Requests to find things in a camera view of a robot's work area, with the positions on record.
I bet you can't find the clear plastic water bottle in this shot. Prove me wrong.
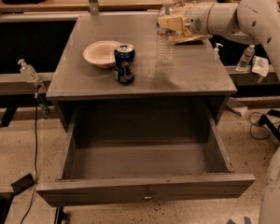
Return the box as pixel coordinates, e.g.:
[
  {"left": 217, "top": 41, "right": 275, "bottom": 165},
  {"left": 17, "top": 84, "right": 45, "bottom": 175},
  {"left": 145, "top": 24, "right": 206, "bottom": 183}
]
[{"left": 156, "top": 0, "right": 175, "bottom": 63}]

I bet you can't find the blue soda can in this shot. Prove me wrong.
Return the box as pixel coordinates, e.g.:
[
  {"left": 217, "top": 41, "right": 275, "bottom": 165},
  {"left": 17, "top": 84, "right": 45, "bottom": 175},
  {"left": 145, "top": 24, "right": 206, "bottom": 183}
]
[{"left": 114, "top": 44, "right": 135, "bottom": 84}]

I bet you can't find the black cable right floor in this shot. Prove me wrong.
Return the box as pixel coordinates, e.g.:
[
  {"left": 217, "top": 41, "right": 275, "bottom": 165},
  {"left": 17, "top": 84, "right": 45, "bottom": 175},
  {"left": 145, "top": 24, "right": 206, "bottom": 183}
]
[{"left": 247, "top": 109, "right": 280, "bottom": 141}]

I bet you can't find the white crumpled packet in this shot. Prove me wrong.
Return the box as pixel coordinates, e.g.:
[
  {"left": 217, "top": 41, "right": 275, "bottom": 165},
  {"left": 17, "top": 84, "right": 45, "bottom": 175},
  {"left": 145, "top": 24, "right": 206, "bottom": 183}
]
[{"left": 252, "top": 56, "right": 269, "bottom": 77}]

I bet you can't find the background water bottle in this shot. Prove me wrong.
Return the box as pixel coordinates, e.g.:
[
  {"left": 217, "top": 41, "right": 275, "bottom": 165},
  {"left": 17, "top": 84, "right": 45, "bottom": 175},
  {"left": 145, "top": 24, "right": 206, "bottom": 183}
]
[{"left": 235, "top": 45, "right": 255, "bottom": 71}]

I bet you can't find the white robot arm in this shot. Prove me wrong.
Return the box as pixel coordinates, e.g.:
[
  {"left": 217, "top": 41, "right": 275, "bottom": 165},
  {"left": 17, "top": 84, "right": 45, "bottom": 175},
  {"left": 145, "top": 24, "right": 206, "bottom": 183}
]
[{"left": 158, "top": 0, "right": 280, "bottom": 224}]

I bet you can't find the small pump bottle right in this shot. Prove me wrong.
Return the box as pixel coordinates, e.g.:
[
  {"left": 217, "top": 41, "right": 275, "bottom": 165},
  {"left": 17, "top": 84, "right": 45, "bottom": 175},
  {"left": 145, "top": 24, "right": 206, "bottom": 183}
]
[{"left": 214, "top": 43, "right": 223, "bottom": 60}]

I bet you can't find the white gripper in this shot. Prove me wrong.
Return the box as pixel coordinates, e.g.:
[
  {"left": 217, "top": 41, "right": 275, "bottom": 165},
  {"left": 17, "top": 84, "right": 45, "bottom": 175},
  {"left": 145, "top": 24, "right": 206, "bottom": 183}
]
[{"left": 158, "top": 2, "right": 214, "bottom": 35}]

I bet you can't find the open grey top drawer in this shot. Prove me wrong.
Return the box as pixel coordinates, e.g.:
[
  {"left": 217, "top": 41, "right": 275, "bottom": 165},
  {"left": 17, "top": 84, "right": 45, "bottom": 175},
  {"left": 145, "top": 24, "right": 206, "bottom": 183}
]
[{"left": 37, "top": 97, "right": 255, "bottom": 206}]

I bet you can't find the grey cabinet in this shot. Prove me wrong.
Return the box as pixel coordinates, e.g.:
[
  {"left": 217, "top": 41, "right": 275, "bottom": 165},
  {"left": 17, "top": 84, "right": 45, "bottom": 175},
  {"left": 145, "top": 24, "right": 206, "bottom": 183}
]
[{"left": 47, "top": 13, "right": 236, "bottom": 128}]

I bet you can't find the hand sanitizer pump bottle left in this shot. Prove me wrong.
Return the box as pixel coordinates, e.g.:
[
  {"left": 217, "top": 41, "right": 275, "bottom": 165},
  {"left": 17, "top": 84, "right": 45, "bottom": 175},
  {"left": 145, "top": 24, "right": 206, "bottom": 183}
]
[{"left": 18, "top": 59, "right": 39, "bottom": 83}]

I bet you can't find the white paper bowl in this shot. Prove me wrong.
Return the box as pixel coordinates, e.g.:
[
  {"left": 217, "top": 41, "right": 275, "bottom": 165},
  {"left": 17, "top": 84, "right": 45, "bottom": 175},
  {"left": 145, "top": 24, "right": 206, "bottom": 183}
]
[{"left": 83, "top": 40, "right": 119, "bottom": 68}]

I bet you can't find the black device on floor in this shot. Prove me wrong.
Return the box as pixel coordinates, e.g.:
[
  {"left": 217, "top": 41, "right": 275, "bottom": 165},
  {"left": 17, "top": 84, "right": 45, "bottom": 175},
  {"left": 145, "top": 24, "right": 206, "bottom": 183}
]
[{"left": 11, "top": 174, "right": 35, "bottom": 195}]

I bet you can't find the black cable left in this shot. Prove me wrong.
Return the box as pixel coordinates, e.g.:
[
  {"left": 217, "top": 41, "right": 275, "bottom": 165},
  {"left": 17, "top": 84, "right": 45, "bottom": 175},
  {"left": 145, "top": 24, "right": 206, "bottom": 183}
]
[{"left": 19, "top": 91, "right": 41, "bottom": 224}]

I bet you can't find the wooden background table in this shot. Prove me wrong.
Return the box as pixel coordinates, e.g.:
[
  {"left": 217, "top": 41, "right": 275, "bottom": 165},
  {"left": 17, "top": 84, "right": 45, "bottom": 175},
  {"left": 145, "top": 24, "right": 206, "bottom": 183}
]
[{"left": 0, "top": 0, "right": 181, "bottom": 13}]

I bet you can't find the brown chip bag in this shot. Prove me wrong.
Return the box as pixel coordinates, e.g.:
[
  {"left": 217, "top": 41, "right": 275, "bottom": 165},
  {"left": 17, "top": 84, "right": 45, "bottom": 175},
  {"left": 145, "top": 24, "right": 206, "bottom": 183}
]
[{"left": 174, "top": 0, "right": 214, "bottom": 45}]

